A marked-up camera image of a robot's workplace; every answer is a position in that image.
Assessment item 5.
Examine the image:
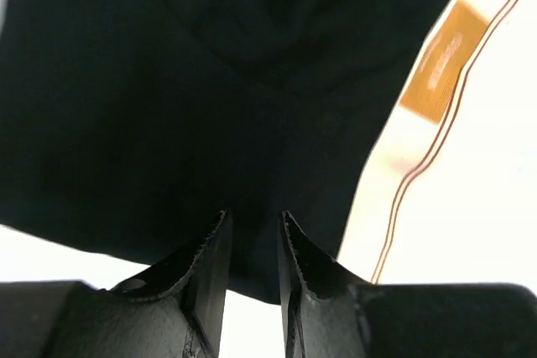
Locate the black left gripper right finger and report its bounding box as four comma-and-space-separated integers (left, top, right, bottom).
279, 212, 536, 358

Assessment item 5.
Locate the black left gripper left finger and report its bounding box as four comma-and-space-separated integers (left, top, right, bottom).
1, 211, 232, 358

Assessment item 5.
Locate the black underwear tan waistband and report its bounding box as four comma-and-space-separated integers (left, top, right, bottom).
1, 0, 536, 304

